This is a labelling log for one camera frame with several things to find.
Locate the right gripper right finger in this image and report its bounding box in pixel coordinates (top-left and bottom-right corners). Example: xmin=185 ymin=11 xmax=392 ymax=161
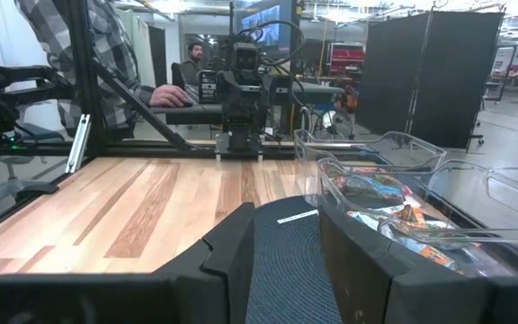
xmin=318 ymin=208 xmax=518 ymax=324

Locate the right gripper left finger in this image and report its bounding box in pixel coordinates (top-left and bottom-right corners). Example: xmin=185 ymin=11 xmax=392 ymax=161
xmin=0 ymin=202 xmax=256 ymax=324

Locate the grey desk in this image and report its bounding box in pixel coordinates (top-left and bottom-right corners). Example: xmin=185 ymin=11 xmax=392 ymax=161
xmin=150 ymin=85 xmax=345 ymax=127

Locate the person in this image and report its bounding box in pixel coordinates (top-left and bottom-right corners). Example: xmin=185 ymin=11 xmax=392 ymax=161
xmin=180 ymin=41 xmax=206 ymax=89
xmin=13 ymin=0 xmax=189 ymax=140

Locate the monitor with blue screen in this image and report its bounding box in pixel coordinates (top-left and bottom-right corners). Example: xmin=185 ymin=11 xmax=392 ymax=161
xmin=236 ymin=0 xmax=296 ymax=50

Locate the round dark blue placemat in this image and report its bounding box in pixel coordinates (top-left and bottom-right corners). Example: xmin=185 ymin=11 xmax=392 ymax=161
xmin=244 ymin=194 xmax=346 ymax=324

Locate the person's hand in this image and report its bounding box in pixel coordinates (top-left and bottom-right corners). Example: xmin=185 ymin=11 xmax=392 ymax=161
xmin=149 ymin=84 xmax=190 ymax=109

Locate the clear plastic bin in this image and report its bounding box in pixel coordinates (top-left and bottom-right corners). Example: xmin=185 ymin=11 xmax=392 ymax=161
xmin=316 ymin=157 xmax=518 ymax=235
xmin=292 ymin=128 xmax=448 ymax=181
xmin=378 ymin=215 xmax=518 ymax=276

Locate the white tape strip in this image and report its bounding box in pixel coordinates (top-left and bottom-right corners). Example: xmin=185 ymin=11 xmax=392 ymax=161
xmin=276 ymin=209 xmax=320 ymax=225

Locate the red tool cart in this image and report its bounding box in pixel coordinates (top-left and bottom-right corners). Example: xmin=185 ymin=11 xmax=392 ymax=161
xmin=328 ymin=42 xmax=368 ymax=77

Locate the white cabinet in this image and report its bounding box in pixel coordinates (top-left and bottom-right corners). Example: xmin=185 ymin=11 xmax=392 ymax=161
xmin=114 ymin=8 xmax=157 ymax=89

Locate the black partition screen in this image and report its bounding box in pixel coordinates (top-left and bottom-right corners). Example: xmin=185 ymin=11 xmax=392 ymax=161
xmin=357 ymin=11 xmax=505 ymax=149

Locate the office chair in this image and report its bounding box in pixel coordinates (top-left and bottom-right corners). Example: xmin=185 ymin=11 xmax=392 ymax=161
xmin=0 ymin=123 xmax=67 ymax=212

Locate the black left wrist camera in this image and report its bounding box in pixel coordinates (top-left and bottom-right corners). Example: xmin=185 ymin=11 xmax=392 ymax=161
xmin=231 ymin=42 xmax=261 ymax=73

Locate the silver metal bracket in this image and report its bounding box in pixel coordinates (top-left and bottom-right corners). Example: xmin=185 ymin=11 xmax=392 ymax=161
xmin=64 ymin=112 xmax=93 ymax=175

